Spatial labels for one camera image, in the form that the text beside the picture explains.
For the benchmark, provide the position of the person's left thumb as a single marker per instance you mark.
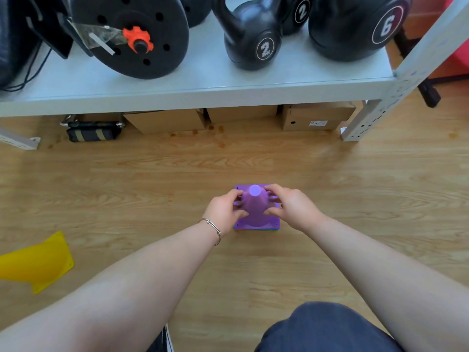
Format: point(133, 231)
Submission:
point(241, 215)

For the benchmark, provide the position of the person's leg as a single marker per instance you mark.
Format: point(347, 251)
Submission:
point(326, 331)
point(159, 342)

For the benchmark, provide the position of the yellow plastic cone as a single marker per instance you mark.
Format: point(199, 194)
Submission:
point(36, 262)

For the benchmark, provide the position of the black stand leg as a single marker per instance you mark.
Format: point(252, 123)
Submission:
point(427, 87)

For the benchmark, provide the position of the person's right leg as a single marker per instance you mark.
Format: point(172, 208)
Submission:
point(326, 331)

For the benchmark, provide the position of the person's left hand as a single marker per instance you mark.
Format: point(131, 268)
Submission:
point(220, 212)

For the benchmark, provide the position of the plain cardboard box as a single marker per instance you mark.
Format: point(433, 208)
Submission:
point(165, 121)
point(241, 114)

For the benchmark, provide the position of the person's left leg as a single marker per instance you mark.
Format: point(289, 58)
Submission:
point(159, 342)

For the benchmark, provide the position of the large black weight plate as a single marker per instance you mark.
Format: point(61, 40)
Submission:
point(154, 18)

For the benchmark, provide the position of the person's right hand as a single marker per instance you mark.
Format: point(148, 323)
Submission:
point(295, 208)

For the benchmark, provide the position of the purple plastic cone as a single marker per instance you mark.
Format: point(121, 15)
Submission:
point(255, 208)

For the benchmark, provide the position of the person's right thumb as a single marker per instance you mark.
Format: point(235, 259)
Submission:
point(272, 211)

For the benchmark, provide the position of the silver wrist bangle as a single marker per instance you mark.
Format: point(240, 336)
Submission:
point(216, 229)

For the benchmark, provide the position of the small black kettlebell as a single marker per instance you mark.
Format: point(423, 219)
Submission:
point(298, 14)
point(252, 40)

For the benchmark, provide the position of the black padded equipment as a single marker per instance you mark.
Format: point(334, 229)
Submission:
point(18, 29)

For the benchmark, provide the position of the person's left forearm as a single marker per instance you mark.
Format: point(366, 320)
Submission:
point(121, 285)

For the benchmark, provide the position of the red furniture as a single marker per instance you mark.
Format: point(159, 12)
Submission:
point(456, 40)

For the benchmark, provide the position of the orange barbell collar nut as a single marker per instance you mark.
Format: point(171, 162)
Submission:
point(137, 39)

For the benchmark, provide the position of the clear plastic tape tag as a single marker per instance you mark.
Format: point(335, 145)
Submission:
point(102, 38)

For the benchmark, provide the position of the cardboard box with white label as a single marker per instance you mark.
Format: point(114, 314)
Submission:
point(315, 117)

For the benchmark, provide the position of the black zip bag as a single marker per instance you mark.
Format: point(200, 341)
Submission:
point(93, 131)

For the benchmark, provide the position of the grey metal shelf rack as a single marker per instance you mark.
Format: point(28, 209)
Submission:
point(220, 87)

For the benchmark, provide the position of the large black kettlebell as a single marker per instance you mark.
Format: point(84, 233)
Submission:
point(351, 25)

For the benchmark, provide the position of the person's right forearm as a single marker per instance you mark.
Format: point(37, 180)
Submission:
point(388, 274)

